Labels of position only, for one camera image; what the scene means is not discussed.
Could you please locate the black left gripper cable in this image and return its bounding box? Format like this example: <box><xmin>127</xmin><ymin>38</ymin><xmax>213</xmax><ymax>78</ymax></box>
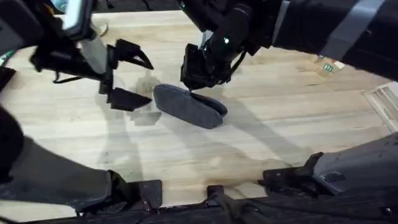
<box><xmin>52</xmin><ymin>70</ymin><xmax>84</xmax><ymax>85</ymax></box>

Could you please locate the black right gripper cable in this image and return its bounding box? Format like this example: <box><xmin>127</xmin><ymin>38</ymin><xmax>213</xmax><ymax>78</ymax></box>
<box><xmin>229</xmin><ymin>50</ymin><xmax>249</xmax><ymax>76</ymax></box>

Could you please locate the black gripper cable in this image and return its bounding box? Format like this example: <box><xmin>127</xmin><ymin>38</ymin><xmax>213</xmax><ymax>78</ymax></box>
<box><xmin>229</xmin><ymin>50</ymin><xmax>249</xmax><ymax>76</ymax></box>
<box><xmin>52</xmin><ymin>70</ymin><xmax>84</xmax><ymax>85</ymax></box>

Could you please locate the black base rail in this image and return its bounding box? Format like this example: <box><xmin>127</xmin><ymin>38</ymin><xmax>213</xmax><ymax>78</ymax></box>
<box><xmin>18</xmin><ymin>179</ymin><xmax>398</xmax><ymax>224</ymax></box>

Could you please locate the black upright wrist plate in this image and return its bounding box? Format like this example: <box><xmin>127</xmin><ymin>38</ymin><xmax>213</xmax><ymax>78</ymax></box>
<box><xmin>49</xmin><ymin>0</ymin><xmax>96</xmax><ymax>41</ymax></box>

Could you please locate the white slatted rack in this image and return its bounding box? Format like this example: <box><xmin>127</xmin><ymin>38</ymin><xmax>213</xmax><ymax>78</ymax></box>
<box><xmin>361</xmin><ymin>81</ymin><xmax>398</xmax><ymax>134</ymax></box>

